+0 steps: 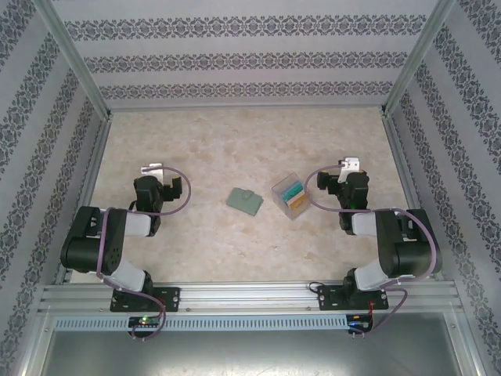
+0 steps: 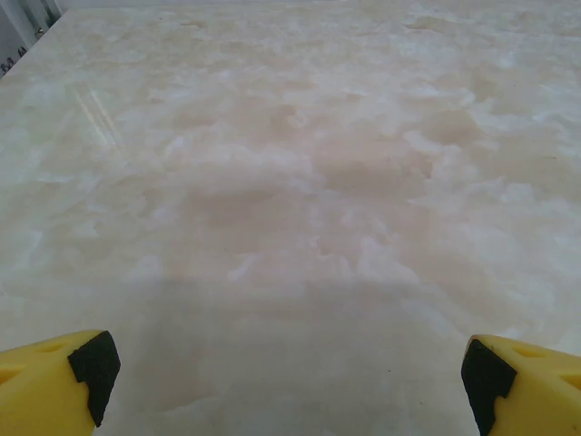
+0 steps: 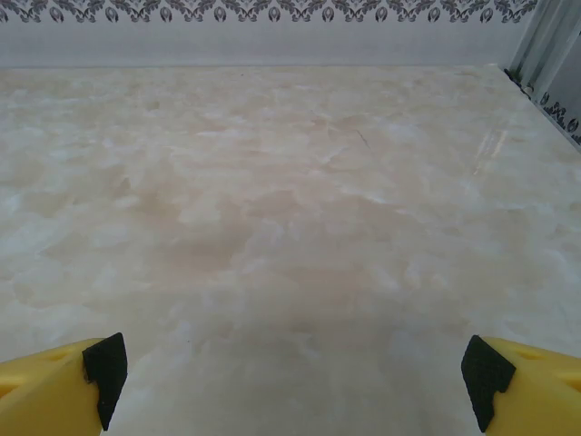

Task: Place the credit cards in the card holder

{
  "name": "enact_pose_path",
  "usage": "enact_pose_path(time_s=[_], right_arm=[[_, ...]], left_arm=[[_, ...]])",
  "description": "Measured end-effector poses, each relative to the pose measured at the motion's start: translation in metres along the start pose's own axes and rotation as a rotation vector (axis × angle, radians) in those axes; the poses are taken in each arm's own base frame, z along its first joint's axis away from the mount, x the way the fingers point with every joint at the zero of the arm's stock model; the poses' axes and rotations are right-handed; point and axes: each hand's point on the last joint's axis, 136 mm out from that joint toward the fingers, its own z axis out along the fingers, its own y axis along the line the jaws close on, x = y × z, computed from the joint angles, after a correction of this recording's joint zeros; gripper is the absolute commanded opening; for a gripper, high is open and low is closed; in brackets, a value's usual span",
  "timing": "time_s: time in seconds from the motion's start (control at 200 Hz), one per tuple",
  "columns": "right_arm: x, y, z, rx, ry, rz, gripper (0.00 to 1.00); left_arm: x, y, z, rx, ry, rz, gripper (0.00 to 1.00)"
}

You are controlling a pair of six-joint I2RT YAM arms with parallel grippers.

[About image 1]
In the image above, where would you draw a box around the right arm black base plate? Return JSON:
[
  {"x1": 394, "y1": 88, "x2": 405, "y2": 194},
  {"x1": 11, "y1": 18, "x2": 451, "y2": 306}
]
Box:
[{"x1": 317, "y1": 284, "x2": 389, "y2": 313}]

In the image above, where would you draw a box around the aluminium frame post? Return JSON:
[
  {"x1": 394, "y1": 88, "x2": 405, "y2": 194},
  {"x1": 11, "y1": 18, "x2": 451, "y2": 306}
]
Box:
[
  {"x1": 33, "y1": 0, "x2": 114, "y2": 121},
  {"x1": 381, "y1": 0, "x2": 457, "y2": 117}
]

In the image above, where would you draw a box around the aluminium mounting rail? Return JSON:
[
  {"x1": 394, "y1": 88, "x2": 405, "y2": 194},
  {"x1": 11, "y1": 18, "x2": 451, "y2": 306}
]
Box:
[{"x1": 37, "y1": 284, "x2": 465, "y2": 314}]

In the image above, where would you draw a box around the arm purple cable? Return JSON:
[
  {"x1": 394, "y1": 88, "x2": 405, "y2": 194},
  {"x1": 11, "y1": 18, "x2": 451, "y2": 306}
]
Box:
[
  {"x1": 304, "y1": 164, "x2": 439, "y2": 338},
  {"x1": 93, "y1": 166, "x2": 193, "y2": 342}
]

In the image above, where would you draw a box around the grey metal sheet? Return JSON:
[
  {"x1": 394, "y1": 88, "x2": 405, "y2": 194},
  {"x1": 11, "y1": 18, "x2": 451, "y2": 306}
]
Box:
[{"x1": 23, "y1": 313, "x2": 485, "y2": 376}]

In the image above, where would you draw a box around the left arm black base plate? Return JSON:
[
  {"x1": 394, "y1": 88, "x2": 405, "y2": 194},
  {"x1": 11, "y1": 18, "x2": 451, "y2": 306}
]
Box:
[{"x1": 109, "y1": 287, "x2": 182, "y2": 313}]

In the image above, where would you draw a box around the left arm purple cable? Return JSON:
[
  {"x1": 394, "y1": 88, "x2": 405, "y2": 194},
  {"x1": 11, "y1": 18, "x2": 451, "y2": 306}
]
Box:
[{"x1": 93, "y1": 166, "x2": 193, "y2": 342}]

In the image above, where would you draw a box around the teal credit card stack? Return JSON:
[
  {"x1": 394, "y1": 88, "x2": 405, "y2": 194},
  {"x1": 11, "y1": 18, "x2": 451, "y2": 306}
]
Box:
[{"x1": 282, "y1": 183, "x2": 305, "y2": 201}]

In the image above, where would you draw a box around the left aluminium frame post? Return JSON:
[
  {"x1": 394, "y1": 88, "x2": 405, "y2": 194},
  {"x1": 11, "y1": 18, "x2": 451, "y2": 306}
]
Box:
[{"x1": 33, "y1": 0, "x2": 114, "y2": 121}]

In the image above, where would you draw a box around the clear plastic card box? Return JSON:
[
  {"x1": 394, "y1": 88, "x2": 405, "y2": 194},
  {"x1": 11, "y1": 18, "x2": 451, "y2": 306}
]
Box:
[{"x1": 271, "y1": 172, "x2": 314, "y2": 222}]

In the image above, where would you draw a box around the sage green card holder wallet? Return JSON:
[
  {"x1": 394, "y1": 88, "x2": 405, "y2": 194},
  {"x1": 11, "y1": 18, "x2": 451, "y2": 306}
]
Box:
[{"x1": 225, "y1": 186, "x2": 265, "y2": 216}]

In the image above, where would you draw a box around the right aluminium frame post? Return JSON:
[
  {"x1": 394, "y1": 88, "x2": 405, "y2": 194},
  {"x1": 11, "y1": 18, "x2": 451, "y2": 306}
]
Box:
[{"x1": 381, "y1": 0, "x2": 457, "y2": 117}]

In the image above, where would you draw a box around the grey slotted cable duct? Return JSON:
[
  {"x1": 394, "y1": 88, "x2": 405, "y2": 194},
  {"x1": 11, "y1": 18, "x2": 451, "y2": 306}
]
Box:
[{"x1": 52, "y1": 315, "x2": 351, "y2": 332}]

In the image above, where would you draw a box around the right aluminium side rail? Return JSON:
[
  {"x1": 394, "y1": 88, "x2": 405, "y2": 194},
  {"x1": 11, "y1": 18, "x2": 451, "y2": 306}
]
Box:
[{"x1": 385, "y1": 115, "x2": 445, "y2": 281}]

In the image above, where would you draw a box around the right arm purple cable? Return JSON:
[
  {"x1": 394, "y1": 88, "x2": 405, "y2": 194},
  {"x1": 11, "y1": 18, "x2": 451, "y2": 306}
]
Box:
[{"x1": 304, "y1": 164, "x2": 439, "y2": 338}]

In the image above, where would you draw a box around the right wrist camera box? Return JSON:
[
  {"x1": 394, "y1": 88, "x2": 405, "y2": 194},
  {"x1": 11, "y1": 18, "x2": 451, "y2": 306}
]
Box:
[{"x1": 338, "y1": 157, "x2": 361, "y2": 183}]

